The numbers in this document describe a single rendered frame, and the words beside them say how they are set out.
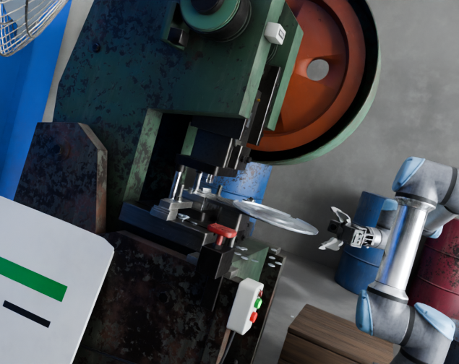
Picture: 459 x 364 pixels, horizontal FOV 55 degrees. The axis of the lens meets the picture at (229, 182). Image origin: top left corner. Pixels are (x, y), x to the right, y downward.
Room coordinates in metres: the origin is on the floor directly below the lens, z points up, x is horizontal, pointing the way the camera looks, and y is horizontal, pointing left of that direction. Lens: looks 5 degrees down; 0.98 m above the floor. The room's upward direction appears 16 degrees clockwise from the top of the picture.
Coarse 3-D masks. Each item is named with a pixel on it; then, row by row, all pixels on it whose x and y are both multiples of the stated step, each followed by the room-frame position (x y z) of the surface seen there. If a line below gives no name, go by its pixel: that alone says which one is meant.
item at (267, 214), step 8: (240, 208) 1.33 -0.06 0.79; (248, 208) 1.41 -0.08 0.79; (256, 208) 1.47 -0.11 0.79; (264, 208) 1.53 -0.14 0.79; (272, 208) 1.56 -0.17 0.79; (264, 216) 1.36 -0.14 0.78; (272, 216) 1.37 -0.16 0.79; (280, 216) 1.43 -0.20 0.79; (288, 216) 1.54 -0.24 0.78; (272, 224) 1.27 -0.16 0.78; (280, 224) 1.32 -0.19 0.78; (288, 224) 1.36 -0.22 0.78; (296, 224) 1.42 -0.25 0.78; (304, 224) 1.48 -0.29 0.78; (296, 232) 1.28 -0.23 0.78; (304, 232) 1.29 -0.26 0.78; (312, 232) 1.37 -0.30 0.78
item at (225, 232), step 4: (212, 224) 1.12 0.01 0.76; (216, 224) 1.14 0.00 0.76; (208, 228) 1.10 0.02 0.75; (212, 228) 1.09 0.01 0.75; (216, 228) 1.09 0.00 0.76; (220, 228) 1.10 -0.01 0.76; (224, 228) 1.11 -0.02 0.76; (228, 228) 1.13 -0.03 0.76; (212, 232) 1.09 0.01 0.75; (216, 232) 1.09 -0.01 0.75; (220, 232) 1.08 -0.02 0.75; (224, 232) 1.08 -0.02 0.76; (228, 232) 1.09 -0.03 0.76; (232, 232) 1.10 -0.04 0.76; (220, 236) 1.11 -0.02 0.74; (224, 236) 1.08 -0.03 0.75; (228, 236) 1.08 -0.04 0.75; (232, 236) 1.10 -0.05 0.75; (216, 240) 1.11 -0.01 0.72; (220, 240) 1.11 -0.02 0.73; (220, 244) 1.11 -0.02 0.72
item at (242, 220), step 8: (208, 200) 1.42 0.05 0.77; (216, 200) 1.43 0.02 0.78; (224, 200) 1.45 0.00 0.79; (232, 200) 1.50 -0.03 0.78; (224, 208) 1.42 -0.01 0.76; (232, 208) 1.39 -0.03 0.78; (224, 216) 1.42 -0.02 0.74; (232, 216) 1.41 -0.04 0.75; (240, 216) 1.40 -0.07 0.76; (248, 216) 1.37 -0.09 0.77; (224, 224) 1.41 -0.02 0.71; (232, 224) 1.40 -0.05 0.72; (240, 224) 1.41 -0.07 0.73; (240, 232) 1.43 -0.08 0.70; (232, 240) 1.40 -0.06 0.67; (240, 240) 1.46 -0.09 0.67
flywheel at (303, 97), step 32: (288, 0) 1.86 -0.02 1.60; (320, 0) 1.78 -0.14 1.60; (320, 32) 1.80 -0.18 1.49; (352, 32) 1.72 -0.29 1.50; (352, 64) 1.71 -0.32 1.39; (288, 96) 1.81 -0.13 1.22; (320, 96) 1.77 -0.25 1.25; (352, 96) 1.69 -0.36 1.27; (288, 128) 1.80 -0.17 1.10; (320, 128) 1.72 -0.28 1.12
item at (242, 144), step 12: (252, 108) 1.50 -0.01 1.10; (252, 120) 1.53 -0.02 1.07; (204, 132) 1.44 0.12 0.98; (204, 144) 1.44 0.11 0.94; (216, 144) 1.42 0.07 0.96; (228, 144) 1.41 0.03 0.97; (240, 144) 1.49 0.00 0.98; (192, 156) 1.45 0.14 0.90; (204, 156) 1.43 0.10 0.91; (216, 156) 1.42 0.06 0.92; (228, 156) 1.42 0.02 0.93; (240, 156) 1.42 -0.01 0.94; (228, 168) 1.45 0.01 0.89; (240, 168) 1.46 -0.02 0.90
